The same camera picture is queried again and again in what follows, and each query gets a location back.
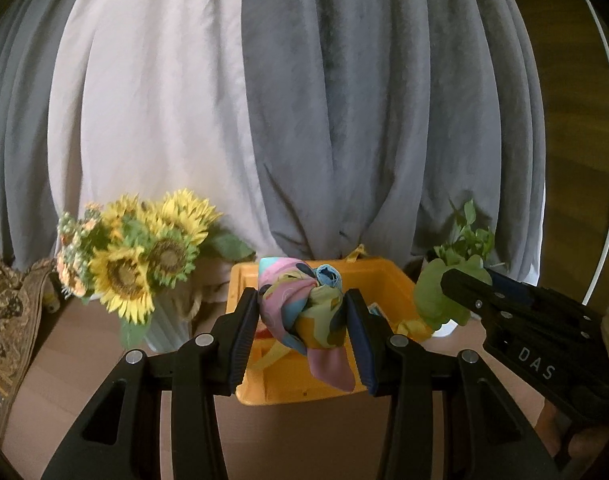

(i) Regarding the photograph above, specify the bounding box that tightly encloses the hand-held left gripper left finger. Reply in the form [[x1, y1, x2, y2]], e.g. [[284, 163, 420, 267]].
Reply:
[[40, 287, 261, 480]]

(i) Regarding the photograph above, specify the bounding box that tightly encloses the orange plastic storage box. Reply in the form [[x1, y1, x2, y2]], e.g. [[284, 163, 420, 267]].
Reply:
[[228, 245, 435, 405]]

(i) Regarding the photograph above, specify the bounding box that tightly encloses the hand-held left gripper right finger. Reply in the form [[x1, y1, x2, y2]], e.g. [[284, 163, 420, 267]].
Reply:
[[345, 289, 567, 480]]

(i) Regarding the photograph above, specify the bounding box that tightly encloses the colourful silk scarf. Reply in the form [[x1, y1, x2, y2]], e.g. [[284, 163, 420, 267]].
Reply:
[[257, 256, 359, 392]]

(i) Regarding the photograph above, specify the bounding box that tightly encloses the green potted plant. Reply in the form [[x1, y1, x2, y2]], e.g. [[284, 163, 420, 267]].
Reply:
[[434, 199, 510, 268]]

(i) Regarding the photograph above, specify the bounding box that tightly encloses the artificial sunflower bouquet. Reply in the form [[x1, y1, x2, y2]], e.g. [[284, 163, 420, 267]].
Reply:
[[56, 189, 258, 346]]

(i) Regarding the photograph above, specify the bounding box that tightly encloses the grey curtain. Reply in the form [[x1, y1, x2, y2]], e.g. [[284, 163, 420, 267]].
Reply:
[[0, 0, 85, 271], [239, 0, 545, 266]]

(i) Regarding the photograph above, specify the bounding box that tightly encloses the white ribbed vase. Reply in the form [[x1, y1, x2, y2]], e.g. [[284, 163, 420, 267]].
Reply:
[[147, 285, 205, 353]]

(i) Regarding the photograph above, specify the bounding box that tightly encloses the patterned woven cloth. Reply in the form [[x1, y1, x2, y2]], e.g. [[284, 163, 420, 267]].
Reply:
[[0, 247, 58, 446]]

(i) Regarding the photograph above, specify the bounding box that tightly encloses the white curtain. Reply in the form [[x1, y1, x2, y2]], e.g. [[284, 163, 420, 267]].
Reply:
[[47, 0, 285, 306]]

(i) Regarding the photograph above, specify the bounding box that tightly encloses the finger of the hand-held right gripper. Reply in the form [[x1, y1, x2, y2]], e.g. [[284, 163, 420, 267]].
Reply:
[[487, 269, 537, 303], [440, 268, 607, 341]]

